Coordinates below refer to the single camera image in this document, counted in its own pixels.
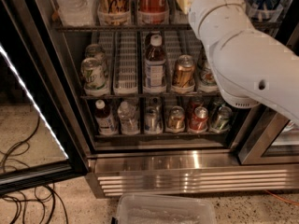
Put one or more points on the clear water bottle bottom shelf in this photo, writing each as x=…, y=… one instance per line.
x=129, y=122

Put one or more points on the clear plastic bin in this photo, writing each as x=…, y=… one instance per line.
x=162, y=209

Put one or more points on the can behind 7up left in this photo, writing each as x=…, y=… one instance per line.
x=96, y=51

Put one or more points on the red can bottom front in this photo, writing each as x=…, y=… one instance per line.
x=198, y=121

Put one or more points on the brown tea bottle bottom shelf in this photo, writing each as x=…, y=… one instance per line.
x=105, y=118

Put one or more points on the green can bottom shelf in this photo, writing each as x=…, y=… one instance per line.
x=220, y=119

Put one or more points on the silver can bottom shelf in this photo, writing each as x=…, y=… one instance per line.
x=153, y=124

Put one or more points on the brown tea bottle shelf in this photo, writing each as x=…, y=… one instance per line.
x=154, y=66
x=105, y=118

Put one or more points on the brown tea bottle middle shelf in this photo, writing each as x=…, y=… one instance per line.
x=154, y=66

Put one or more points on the steel fridge base grille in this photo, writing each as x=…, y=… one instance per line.
x=184, y=172

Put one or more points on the gold can bottom shelf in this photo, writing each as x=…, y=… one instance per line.
x=176, y=117

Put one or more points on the green white can middle front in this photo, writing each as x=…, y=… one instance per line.
x=207, y=82

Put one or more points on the gold can middle shelf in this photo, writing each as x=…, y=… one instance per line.
x=182, y=80

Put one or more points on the red can bottom rear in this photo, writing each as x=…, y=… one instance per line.
x=194, y=102

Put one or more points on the right fridge door frame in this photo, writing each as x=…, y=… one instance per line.
x=263, y=136

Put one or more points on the open glass fridge door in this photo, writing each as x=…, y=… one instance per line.
x=42, y=128

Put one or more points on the green 7up can middle left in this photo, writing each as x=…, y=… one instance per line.
x=95, y=83

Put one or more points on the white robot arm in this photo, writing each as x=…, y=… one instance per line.
x=250, y=67

